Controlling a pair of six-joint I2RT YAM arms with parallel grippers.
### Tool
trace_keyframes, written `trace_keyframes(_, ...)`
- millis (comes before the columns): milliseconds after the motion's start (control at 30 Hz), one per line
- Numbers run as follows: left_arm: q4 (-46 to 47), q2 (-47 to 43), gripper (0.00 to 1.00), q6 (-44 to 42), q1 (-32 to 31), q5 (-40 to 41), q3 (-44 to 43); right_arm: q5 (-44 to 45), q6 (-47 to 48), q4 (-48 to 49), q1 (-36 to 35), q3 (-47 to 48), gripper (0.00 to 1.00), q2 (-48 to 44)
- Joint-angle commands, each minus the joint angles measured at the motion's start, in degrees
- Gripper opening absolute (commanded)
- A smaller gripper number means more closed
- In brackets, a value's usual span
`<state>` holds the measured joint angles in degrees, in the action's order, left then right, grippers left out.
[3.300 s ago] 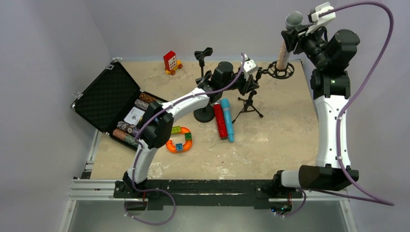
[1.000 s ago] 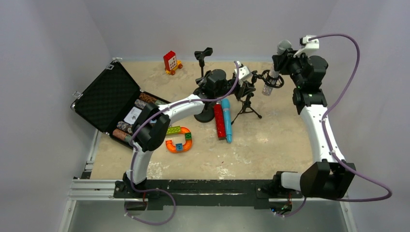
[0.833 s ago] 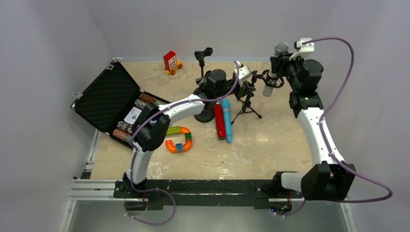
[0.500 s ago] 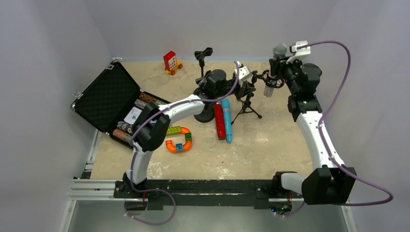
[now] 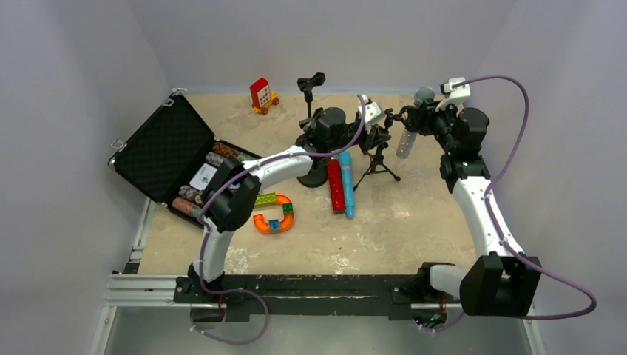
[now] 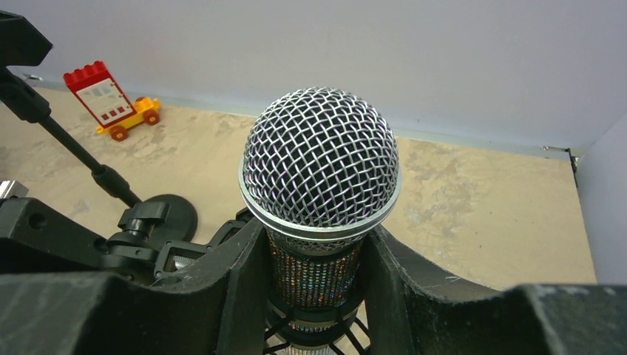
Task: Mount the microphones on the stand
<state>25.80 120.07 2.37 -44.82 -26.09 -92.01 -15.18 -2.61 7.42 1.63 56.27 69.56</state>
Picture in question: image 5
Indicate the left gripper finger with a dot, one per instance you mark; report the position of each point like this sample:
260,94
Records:
370,143
385,124

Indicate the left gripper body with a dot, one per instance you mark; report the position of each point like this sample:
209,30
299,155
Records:
371,135

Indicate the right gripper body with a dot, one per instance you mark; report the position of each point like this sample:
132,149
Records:
424,114

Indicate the black tripod shock-mount stand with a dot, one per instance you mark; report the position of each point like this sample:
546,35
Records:
376,164

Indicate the blue toy microphone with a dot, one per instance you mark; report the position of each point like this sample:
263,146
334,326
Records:
345,164

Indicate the silver glitter microphone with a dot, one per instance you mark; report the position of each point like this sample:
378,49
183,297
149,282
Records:
423,95

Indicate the red glitter microphone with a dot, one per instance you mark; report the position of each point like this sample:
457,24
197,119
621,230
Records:
335,186

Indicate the black mic stand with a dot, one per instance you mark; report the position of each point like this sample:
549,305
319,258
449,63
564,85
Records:
317,175
308,90

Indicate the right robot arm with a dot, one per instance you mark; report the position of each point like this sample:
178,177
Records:
498,283

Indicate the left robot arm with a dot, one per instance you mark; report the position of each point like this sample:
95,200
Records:
230,195

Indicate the red toy block car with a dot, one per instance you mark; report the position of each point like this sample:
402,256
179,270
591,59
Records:
262,98

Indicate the green toy brick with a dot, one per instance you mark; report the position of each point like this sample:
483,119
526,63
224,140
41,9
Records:
266,200

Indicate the orange curved toy track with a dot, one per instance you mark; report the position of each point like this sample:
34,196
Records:
275,226

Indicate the black poker chip case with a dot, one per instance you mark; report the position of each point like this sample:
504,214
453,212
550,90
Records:
167,151

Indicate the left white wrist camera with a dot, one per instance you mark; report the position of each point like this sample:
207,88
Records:
371,115

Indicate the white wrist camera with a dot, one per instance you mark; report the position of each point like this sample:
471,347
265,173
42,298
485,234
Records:
455,92
371,115

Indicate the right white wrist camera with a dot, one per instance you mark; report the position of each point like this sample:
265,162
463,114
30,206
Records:
455,92

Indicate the black base frame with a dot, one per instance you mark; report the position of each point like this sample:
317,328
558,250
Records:
238,297

